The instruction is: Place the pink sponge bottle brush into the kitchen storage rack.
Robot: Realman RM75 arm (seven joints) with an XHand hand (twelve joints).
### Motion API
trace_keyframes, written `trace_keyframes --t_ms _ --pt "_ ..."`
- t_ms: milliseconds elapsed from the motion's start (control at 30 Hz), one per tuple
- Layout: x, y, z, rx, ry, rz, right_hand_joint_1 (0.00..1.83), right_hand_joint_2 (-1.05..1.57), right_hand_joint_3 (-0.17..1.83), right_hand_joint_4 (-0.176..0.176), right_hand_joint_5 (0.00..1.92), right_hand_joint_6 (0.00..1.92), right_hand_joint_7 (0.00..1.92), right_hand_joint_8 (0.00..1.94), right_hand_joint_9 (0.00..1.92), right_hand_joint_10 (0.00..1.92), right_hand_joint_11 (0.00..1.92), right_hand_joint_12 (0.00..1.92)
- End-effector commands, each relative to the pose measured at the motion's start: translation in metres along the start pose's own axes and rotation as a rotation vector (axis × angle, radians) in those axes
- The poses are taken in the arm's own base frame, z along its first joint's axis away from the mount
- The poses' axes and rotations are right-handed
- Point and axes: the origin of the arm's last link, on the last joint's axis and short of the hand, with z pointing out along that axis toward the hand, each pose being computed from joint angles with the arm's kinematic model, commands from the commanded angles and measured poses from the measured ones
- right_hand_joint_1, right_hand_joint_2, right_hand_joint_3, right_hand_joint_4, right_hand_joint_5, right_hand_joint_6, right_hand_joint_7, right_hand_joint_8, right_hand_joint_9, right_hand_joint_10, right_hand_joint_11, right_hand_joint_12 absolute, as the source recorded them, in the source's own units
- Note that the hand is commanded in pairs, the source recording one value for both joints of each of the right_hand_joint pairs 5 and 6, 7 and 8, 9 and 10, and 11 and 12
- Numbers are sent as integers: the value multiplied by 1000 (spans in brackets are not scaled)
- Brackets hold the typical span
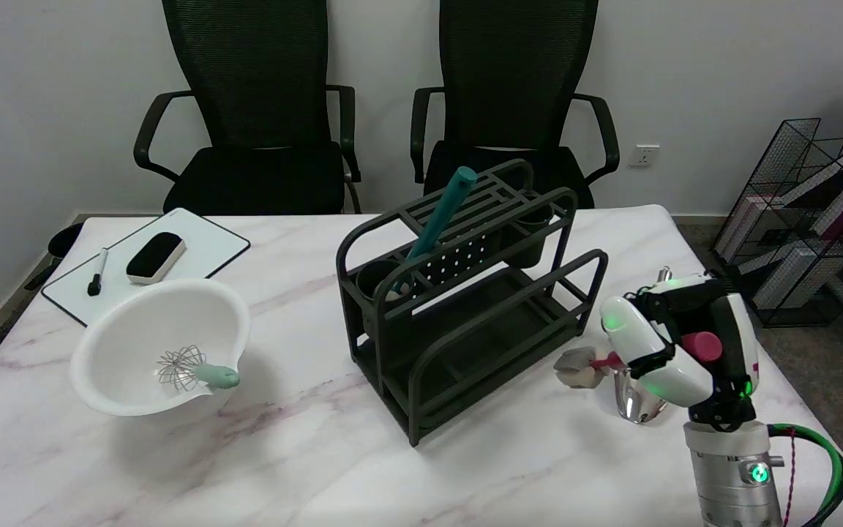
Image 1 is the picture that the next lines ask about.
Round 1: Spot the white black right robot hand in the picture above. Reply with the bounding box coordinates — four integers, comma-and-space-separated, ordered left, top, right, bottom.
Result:
601, 274, 760, 433

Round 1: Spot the pink sponge bottle brush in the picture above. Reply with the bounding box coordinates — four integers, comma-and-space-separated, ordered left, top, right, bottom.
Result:
555, 332, 724, 389

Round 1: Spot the white box in rack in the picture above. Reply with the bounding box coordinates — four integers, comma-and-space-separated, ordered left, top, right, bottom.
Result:
752, 245, 821, 310

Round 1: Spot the dark kitchen storage rack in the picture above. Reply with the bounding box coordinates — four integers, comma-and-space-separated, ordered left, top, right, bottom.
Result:
336, 159, 610, 447

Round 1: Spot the shiny metal scoop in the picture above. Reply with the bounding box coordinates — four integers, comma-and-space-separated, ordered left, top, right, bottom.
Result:
615, 267, 675, 425

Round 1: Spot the black mesh office chair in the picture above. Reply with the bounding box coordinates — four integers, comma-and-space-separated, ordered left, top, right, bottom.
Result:
134, 0, 362, 215
411, 0, 621, 209

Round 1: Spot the small whiteboard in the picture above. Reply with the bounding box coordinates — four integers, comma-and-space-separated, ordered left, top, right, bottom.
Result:
41, 208, 251, 327

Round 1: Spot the black white board eraser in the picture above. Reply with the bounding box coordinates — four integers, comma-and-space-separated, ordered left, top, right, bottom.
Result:
126, 232, 187, 285

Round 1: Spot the white plastic mixing bowl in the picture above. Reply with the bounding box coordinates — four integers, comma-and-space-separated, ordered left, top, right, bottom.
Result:
70, 278, 252, 418

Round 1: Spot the black whiteboard marker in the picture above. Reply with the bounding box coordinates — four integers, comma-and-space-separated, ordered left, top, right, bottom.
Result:
87, 247, 110, 297

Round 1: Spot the black floor object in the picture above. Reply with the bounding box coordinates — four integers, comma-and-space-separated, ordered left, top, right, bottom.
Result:
26, 222, 84, 291

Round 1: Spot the green robot cable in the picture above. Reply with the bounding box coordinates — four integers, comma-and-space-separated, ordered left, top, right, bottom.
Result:
767, 423, 843, 527

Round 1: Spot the black wire book rack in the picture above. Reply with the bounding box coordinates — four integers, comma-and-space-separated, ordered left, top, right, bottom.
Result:
711, 117, 843, 330

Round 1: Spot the teal handled utensil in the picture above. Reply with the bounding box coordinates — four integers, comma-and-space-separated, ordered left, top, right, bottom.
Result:
385, 166, 478, 301

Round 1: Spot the mint handled wire whisk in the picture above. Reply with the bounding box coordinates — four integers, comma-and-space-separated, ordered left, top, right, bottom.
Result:
156, 345, 241, 392

